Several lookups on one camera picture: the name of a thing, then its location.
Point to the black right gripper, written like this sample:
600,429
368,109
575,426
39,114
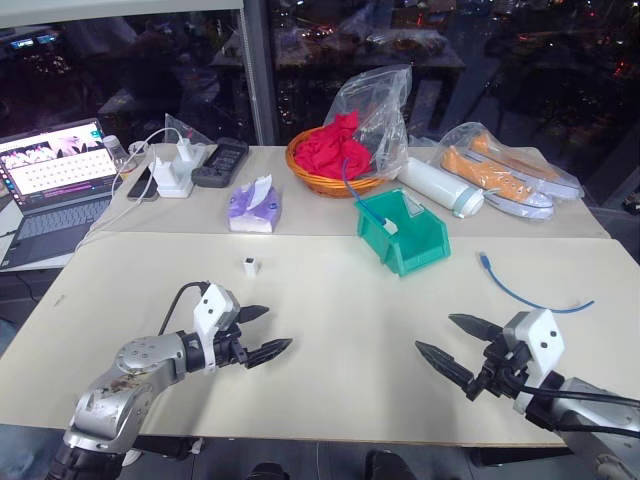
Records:
500,370

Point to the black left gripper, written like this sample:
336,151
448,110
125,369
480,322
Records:
230,347

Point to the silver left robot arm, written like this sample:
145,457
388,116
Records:
125,387

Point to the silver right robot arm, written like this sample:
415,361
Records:
595,430

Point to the small white cube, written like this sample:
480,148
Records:
250,266

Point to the white power adapter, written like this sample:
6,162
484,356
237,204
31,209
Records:
183,155

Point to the green plastic storage bin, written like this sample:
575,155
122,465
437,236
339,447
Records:
417,245

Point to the purple tissue pack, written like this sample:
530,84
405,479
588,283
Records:
252,210

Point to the dark rounded shape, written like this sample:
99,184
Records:
387,467

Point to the orange canvas shoe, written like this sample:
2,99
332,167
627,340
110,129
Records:
495,187
540,170

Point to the white cylindrical bottle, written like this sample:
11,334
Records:
435,185

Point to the orange wicker basket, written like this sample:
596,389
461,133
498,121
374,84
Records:
320,181

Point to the black handheld device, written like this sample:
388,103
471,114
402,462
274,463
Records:
222,162

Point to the black smartphone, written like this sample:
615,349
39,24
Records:
142,185

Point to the red cloth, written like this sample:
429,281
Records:
330,147

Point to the clear plastic shoe bag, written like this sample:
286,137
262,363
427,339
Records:
465,137

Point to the small clear plastic bag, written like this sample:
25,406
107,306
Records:
182,131

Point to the small clear bottle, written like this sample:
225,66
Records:
113,152

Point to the open grey laptop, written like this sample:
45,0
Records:
55,200

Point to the large clear plastic bag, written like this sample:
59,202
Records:
380,100

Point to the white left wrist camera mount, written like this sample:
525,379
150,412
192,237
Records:
212,307

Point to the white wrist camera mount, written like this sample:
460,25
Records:
542,340
212,307

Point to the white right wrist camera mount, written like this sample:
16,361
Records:
542,340

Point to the grey window frame post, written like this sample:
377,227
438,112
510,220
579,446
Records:
257,70

